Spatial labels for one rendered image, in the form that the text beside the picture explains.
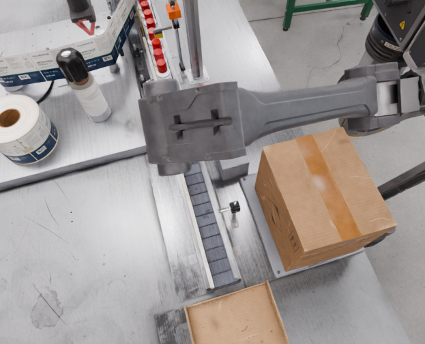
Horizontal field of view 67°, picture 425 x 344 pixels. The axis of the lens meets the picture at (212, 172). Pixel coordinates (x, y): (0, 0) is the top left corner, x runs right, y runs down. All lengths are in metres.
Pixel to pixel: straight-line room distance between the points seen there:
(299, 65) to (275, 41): 0.32
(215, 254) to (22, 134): 0.74
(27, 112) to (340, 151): 1.00
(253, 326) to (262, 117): 0.79
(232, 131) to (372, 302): 0.90
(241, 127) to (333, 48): 2.62
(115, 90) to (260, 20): 1.92
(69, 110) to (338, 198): 1.04
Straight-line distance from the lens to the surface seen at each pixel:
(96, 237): 1.17
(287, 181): 0.85
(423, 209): 2.34
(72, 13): 1.09
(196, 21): 1.25
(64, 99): 1.45
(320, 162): 0.90
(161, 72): 1.17
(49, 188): 1.31
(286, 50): 2.83
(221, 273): 1.01
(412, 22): 0.79
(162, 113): 0.35
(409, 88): 0.61
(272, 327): 1.05
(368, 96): 0.55
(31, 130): 1.22
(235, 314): 1.05
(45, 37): 1.75
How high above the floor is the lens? 1.88
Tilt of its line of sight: 63 degrees down
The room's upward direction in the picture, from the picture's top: 4 degrees counter-clockwise
